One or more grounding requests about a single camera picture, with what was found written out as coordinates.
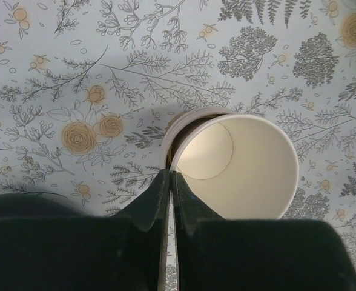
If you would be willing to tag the stack of paper cups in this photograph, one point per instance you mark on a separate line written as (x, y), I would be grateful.
(181, 126)

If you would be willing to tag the brown paper coffee cup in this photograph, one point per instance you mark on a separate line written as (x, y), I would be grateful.
(241, 166)

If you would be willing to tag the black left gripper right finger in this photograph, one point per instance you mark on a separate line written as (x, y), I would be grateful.
(214, 253)

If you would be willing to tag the floral patterned table mat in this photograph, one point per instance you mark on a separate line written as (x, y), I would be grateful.
(88, 88)

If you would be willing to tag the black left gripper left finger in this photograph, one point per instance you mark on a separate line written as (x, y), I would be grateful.
(45, 245)

